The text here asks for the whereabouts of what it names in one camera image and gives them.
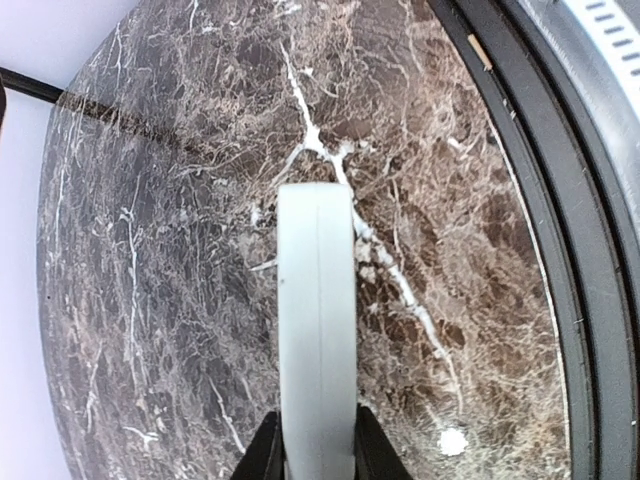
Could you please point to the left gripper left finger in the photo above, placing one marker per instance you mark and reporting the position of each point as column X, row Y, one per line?
column 263, row 459

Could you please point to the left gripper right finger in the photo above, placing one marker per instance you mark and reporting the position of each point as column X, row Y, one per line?
column 376, row 459

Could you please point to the white remote control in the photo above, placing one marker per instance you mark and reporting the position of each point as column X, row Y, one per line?
column 317, row 332

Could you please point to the black front rail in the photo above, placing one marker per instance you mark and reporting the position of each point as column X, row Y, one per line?
column 570, row 129

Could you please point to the right black frame post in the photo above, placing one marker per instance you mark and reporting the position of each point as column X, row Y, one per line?
column 29, row 86

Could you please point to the white slotted cable duct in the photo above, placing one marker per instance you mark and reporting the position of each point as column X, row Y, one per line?
column 612, row 32

